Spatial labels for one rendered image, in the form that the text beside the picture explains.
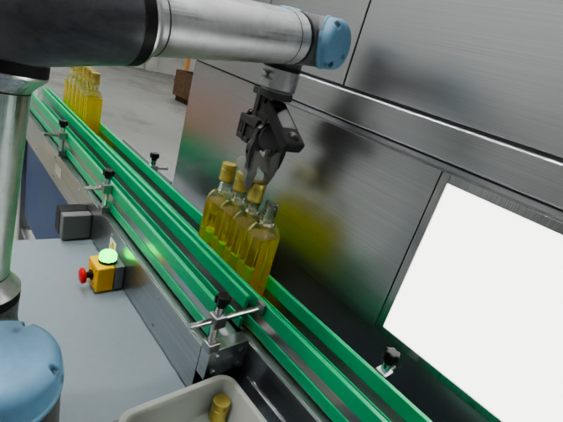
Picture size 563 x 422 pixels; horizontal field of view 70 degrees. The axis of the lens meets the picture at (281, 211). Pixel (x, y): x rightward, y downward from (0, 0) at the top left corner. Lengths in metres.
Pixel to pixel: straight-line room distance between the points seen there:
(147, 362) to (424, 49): 0.84
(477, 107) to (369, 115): 0.20
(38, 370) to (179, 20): 0.40
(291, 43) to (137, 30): 0.24
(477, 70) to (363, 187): 0.29
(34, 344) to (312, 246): 0.59
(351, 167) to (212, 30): 0.46
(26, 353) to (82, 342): 0.47
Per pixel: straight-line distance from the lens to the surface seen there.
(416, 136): 0.79
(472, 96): 0.78
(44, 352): 0.55
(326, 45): 0.64
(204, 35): 0.49
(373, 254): 0.83
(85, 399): 0.91
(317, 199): 0.92
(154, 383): 0.94
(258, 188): 0.87
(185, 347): 0.90
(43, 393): 0.54
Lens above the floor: 1.43
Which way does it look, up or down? 21 degrees down
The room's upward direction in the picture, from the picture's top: 17 degrees clockwise
